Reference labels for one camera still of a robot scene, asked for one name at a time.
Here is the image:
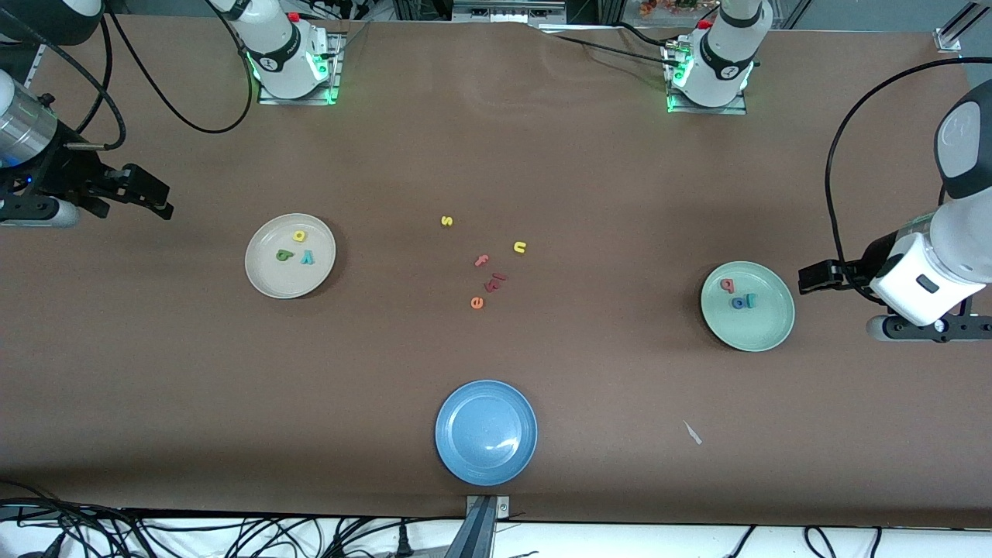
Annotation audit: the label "pale green round plate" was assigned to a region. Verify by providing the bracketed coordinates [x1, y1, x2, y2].
[700, 261, 796, 353]

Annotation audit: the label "beige round plate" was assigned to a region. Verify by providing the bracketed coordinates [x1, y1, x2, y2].
[245, 213, 337, 300]

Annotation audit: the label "brown table cover sheet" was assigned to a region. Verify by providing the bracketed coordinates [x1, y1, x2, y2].
[0, 14, 992, 529]

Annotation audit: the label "blue round plate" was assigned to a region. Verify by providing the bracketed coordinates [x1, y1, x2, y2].
[435, 379, 539, 487]

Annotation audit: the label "silver metal box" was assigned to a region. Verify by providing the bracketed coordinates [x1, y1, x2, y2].
[452, 0, 568, 24]

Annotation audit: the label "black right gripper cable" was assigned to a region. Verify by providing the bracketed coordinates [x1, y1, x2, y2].
[0, 8, 127, 153]

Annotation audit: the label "black looping right arm cable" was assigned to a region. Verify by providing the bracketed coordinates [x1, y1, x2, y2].
[105, 0, 256, 135]

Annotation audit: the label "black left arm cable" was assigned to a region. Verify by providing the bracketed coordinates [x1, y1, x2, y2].
[825, 57, 992, 295]

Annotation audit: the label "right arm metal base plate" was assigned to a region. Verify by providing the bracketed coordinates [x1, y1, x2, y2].
[256, 31, 343, 106]

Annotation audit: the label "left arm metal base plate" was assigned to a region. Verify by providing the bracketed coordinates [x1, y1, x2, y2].
[665, 39, 749, 115]

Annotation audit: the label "aluminium corner bracket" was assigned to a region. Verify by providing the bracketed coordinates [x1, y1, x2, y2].
[934, 0, 992, 53]

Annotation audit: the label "black power cable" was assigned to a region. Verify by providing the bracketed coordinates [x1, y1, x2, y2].
[552, 22, 687, 69]

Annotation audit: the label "tangled black floor cables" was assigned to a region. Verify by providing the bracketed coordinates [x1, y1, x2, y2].
[0, 480, 466, 558]

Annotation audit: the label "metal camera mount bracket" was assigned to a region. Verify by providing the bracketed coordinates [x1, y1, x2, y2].
[465, 494, 511, 558]

